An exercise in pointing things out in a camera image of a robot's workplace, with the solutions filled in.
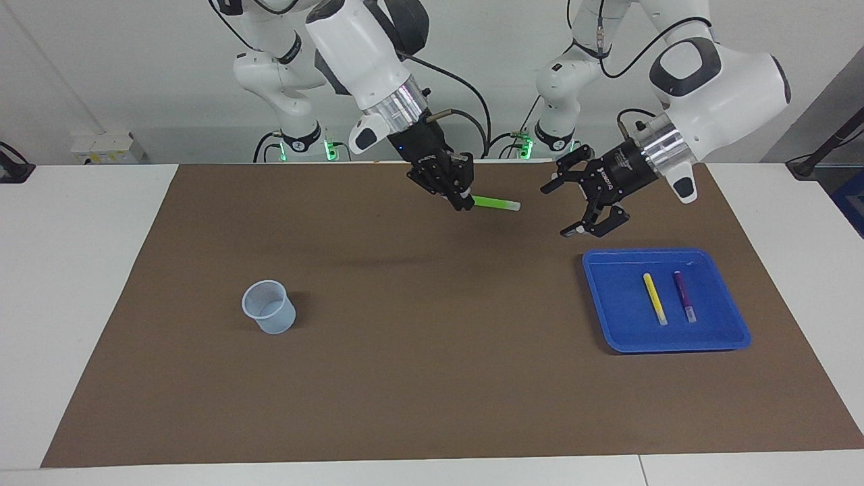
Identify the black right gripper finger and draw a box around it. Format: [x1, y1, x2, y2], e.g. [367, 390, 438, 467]
[449, 152, 476, 207]
[406, 162, 473, 213]

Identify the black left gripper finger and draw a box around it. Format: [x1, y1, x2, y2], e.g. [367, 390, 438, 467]
[540, 144, 598, 196]
[560, 192, 631, 238]

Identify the black stand foot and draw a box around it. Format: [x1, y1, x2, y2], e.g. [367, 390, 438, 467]
[0, 142, 36, 184]

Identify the green pen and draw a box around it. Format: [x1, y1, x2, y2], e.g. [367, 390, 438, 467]
[471, 195, 522, 212]

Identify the black left base cable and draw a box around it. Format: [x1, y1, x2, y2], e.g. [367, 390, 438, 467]
[481, 132, 527, 161]

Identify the yellow pen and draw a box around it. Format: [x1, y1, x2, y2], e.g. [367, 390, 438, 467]
[642, 272, 669, 326]

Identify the white wall socket box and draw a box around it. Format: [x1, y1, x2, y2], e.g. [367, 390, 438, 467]
[71, 130, 146, 165]

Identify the blue plastic tray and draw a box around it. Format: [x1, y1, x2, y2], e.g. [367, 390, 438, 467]
[582, 247, 752, 354]

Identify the purple pen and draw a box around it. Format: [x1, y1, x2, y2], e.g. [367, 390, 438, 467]
[672, 271, 697, 323]

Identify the clear plastic cup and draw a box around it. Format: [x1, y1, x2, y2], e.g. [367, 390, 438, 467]
[242, 279, 296, 335]

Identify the brown table mat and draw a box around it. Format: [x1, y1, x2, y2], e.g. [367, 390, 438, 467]
[40, 161, 864, 468]

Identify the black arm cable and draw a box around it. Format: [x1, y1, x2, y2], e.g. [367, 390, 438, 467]
[206, 0, 492, 159]
[567, 0, 713, 132]

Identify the black stand with pole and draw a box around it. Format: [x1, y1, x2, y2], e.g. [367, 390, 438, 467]
[786, 108, 864, 182]

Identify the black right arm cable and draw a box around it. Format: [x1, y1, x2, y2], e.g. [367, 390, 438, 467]
[206, 0, 492, 159]

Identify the blue object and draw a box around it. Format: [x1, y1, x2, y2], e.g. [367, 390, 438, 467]
[829, 169, 864, 238]

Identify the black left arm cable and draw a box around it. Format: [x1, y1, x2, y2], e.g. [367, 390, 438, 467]
[567, 0, 713, 132]

